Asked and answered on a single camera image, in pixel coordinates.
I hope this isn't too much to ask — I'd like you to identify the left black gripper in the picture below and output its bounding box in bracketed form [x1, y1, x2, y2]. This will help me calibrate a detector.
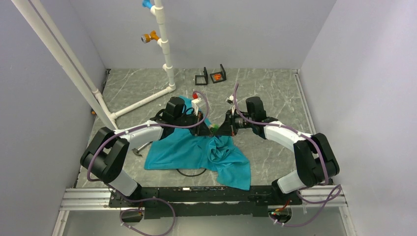
[174, 110, 213, 137]

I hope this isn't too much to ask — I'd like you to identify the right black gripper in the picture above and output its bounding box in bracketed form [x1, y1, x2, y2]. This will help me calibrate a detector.
[214, 109, 254, 137]

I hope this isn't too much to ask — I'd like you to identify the teal t-shirt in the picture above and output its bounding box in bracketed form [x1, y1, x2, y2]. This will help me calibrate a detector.
[144, 95, 252, 192]

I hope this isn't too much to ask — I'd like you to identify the colourful flower plush patch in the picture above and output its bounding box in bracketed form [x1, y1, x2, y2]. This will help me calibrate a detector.
[209, 124, 219, 134]

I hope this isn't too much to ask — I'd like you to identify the orange brooch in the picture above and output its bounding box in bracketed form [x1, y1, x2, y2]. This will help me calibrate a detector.
[213, 74, 222, 81]

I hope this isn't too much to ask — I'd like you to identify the black square frame holder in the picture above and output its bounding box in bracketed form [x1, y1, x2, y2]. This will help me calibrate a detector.
[209, 64, 227, 84]

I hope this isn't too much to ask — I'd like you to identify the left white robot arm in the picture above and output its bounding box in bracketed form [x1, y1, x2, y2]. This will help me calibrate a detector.
[80, 97, 213, 207]

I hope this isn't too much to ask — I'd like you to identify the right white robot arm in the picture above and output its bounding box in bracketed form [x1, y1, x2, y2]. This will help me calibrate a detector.
[215, 96, 340, 204]

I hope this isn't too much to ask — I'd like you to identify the orange flashlight on pipe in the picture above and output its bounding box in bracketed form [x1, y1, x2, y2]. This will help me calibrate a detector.
[141, 30, 160, 43]

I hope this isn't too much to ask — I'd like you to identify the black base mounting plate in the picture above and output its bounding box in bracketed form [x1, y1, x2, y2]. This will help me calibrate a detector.
[109, 185, 302, 219]

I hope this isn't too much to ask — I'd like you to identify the blue fitting on pipe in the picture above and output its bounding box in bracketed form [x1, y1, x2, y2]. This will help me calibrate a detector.
[142, 0, 153, 9]

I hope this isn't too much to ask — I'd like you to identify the white PVC pipe stand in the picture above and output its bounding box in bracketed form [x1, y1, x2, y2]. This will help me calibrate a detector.
[13, 0, 176, 129]

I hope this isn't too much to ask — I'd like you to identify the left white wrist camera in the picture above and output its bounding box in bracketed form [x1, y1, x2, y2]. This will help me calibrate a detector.
[191, 92, 203, 116]

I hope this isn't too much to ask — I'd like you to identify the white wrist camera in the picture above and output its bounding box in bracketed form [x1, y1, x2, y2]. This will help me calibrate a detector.
[191, 92, 203, 116]
[226, 95, 235, 111]

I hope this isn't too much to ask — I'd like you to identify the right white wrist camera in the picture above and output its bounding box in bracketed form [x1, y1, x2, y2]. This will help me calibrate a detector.
[226, 95, 235, 111]

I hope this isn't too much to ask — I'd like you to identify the black coiled cable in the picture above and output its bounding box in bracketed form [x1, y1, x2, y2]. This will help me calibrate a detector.
[176, 169, 207, 177]

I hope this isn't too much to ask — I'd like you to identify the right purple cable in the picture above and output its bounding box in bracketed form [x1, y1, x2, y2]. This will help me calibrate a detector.
[233, 83, 343, 228]

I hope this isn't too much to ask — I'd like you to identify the aluminium rail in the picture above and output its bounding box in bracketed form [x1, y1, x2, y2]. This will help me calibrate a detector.
[60, 188, 348, 211]

